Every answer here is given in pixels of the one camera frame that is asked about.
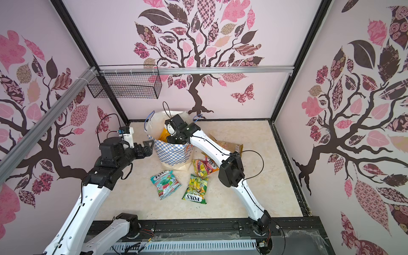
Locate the left aluminium rail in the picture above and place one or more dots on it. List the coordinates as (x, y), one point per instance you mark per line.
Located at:
(11, 161)

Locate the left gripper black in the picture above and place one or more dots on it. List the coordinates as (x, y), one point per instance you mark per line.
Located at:
(148, 150)

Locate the back aluminium rail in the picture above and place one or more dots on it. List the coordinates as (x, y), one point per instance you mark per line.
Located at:
(211, 70)

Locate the gold snack bag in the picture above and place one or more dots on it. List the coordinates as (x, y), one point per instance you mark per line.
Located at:
(228, 145)

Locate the green Fox's candy bag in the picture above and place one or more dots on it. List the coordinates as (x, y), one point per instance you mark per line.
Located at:
(196, 189)

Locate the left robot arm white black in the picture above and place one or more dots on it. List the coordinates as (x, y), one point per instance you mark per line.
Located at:
(116, 155)

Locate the white slotted cable duct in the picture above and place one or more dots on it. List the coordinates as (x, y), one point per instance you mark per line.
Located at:
(213, 247)

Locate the blue checkered paper bag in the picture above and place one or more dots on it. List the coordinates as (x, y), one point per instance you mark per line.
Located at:
(172, 156)

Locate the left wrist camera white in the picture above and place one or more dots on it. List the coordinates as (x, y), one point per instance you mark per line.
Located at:
(126, 133)

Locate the aluminium rail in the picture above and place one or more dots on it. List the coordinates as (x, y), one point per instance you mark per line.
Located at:
(11, 161)
(211, 70)

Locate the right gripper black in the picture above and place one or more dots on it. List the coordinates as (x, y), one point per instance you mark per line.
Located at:
(170, 139)

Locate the black wire basket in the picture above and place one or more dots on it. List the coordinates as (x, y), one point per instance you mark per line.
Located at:
(139, 81)

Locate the teal red candy bag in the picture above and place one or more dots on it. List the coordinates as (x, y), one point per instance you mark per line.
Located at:
(166, 183)

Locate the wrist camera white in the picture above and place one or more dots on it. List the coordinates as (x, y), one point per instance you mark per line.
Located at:
(126, 133)
(169, 127)

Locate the yellow orange snack bag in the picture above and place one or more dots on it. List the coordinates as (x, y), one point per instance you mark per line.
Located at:
(163, 136)

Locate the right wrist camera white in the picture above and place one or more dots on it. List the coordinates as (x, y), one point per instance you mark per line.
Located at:
(169, 127)

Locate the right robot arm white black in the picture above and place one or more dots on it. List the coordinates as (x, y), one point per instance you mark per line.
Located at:
(231, 173)

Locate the orange pink Fox's fruits bag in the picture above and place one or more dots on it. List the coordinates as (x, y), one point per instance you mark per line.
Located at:
(204, 167)

